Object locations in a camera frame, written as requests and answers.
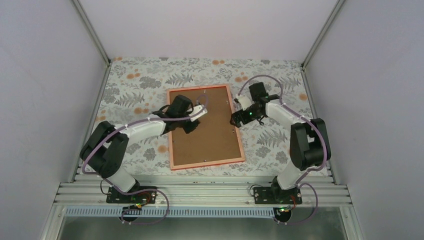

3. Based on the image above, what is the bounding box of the brown backing board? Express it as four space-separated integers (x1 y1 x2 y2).
169 87 243 167

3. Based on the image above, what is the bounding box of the red picture frame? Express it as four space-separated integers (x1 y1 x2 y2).
166 84 247 172

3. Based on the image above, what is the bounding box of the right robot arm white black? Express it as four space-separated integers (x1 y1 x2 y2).
230 82 331 204

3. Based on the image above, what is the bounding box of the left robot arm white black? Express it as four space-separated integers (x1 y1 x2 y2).
79 94 209 203

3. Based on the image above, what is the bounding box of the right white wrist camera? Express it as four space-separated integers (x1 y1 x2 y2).
234 95 253 111

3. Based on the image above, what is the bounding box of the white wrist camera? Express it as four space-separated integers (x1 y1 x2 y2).
234 95 253 111
188 104 208 122

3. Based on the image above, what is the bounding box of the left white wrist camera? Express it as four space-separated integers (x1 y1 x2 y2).
188 104 208 122

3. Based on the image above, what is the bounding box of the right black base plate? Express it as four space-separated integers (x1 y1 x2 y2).
253 186 303 205

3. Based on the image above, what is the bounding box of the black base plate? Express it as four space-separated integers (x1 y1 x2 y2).
105 186 157 205
253 186 303 205

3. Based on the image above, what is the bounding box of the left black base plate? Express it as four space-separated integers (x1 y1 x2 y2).
105 186 157 205

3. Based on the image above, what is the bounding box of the aluminium rail base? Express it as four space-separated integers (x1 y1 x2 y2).
53 174 353 207

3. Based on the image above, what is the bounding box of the grey slotted cable duct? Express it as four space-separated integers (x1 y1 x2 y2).
64 206 274 219

